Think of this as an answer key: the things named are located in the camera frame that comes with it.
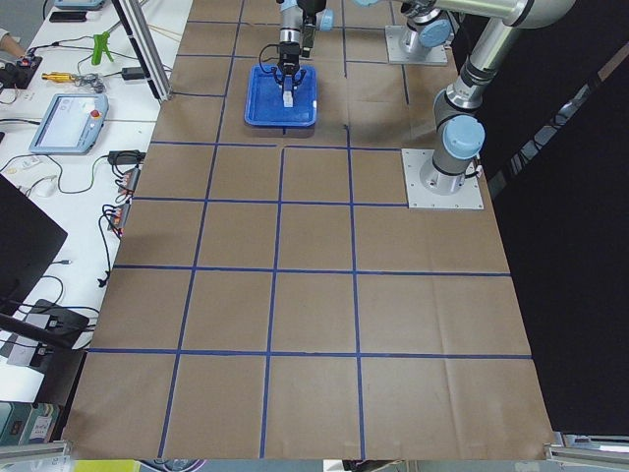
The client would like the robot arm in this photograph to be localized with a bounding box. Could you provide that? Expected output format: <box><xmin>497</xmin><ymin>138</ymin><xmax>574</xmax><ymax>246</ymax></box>
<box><xmin>402</xmin><ymin>0</ymin><xmax>574</xmax><ymax>196</ymax></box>
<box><xmin>267</xmin><ymin>1</ymin><xmax>453</xmax><ymax>96</ymax></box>

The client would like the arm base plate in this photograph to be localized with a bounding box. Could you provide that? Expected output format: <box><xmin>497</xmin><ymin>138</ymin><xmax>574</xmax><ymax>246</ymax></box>
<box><xmin>384</xmin><ymin>26</ymin><xmax>448</xmax><ymax>67</ymax></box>
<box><xmin>401</xmin><ymin>148</ymin><xmax>485</xmax><ymax>210</ymax></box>

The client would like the black power adapter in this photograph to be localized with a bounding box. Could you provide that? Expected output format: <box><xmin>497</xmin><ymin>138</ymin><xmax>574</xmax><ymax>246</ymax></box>
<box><xmin>121</xmin><ymin>67</ymin><xmax>146</xmax><ymax>81</ymax></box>

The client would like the teach pendant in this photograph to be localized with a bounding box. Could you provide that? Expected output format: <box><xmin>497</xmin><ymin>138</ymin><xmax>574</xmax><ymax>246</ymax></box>
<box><xmin>29</xmin><ymin>93</ymin><xmax>109</xmax><ymax>155</ymax></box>

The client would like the white computer mouse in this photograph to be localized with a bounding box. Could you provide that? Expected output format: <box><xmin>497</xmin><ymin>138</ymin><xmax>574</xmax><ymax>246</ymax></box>
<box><xmin>33</xmin><ymin>180</ymin><xmax>57</xmax><ymax>198</ymax></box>

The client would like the black monitor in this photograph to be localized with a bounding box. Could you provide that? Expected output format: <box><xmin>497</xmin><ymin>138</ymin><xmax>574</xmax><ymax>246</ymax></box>
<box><xmin>1</xmin><ymin>177</ymin><xmax>68</xmax><ymax>316</ymax></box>

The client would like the yellow tool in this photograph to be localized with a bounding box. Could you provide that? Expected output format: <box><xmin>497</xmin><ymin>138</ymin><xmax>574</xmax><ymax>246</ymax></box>
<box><xmin>41</xmin><ymin>72</ymin><xmax>75</xmax><ymax>84</ymax></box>

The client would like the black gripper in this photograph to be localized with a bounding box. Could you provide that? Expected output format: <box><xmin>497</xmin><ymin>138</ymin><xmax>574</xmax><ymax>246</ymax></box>
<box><xmin>270</xmin><ymin>42</ymin><xmax>307</xmax><ymax>91</ymax></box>
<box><xmin>301</xmin><ymin>22</ymin><xmax>315</xmax><ymax>58</ymax></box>

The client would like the blue plastic tray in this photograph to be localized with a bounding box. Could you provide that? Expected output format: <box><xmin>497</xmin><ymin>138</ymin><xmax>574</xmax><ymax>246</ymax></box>
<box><xmin>244</xmin><ymin>65</ymin><xmax>317</xmax><ymax>128</ymax></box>

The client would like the green handled reacher grabber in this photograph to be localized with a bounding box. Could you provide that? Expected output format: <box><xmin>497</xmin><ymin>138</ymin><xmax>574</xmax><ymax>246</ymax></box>
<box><xmin>90</xmin><ymin>31</ymin><xmax>114</xmax><ymax>66</ymax></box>

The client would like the aluminium frame post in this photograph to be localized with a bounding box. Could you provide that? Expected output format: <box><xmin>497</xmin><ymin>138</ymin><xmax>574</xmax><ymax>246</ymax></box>
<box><xmin>112</xmin><ymin>0</ymin><xmax>172</xmax><ymax>103</ymax></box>

